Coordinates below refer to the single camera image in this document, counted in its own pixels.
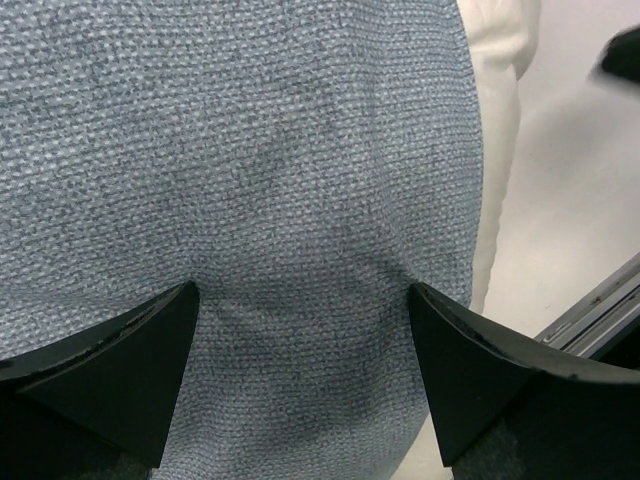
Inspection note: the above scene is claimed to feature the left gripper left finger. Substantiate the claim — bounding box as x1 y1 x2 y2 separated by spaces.
1 282 199 480

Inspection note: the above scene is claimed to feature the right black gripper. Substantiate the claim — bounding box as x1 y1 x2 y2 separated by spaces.
598 26 640 83

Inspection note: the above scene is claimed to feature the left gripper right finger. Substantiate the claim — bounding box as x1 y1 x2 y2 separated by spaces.
408 284 639 479

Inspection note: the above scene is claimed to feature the white pillow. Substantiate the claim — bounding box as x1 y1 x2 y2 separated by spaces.
389 0 543 480

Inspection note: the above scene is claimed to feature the pillowcase grey outside blue inside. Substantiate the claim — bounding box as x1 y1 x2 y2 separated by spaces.
1 1 482 479

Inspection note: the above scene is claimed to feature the aluminium rail frame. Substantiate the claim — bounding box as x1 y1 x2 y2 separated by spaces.
536 256 639 370

